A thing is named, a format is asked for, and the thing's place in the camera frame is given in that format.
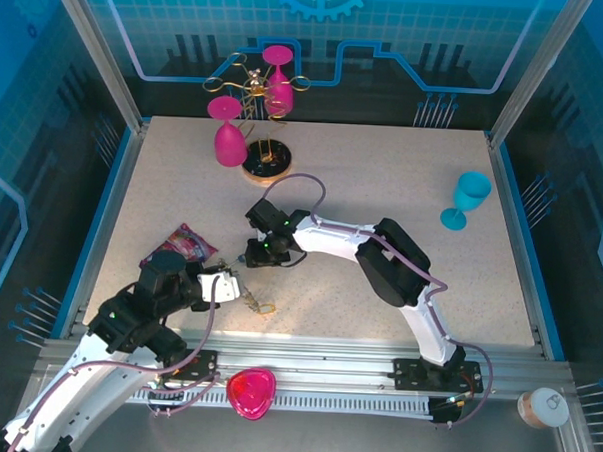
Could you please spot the aluminium side rail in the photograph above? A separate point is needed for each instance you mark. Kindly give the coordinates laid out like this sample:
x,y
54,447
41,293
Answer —
x,y
121,188
507,205

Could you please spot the pink plastic wine glass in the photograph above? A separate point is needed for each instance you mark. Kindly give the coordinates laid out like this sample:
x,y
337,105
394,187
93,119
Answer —
x,y
230,148
279,95

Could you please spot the aluminium mounting rail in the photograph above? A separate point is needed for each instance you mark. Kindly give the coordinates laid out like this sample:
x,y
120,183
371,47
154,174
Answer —
x,y
315,362

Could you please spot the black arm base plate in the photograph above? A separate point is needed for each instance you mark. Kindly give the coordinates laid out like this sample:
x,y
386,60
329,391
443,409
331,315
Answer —
x,y
205,364
407,375

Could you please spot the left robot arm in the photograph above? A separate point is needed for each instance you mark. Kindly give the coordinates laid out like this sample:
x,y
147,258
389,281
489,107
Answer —
x,y
73,401

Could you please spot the pink heart-shaped container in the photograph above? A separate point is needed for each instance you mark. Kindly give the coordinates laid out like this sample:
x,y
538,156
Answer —
x,y
249,391

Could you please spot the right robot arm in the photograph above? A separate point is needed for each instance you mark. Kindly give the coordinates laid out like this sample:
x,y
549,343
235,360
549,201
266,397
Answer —
x,y
395,265

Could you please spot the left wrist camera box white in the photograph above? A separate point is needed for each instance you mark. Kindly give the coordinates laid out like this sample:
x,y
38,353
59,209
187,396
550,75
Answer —
x,y
219,287

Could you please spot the teal plastic wine glass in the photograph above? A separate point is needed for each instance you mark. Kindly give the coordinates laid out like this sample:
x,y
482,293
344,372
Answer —
x,y
473,191

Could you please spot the aluminium frame post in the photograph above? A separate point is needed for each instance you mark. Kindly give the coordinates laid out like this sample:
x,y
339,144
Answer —
x,y
100,52
532,71

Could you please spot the purple snack packet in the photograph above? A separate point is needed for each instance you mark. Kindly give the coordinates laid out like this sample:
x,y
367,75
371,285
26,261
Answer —
x,y
193,243

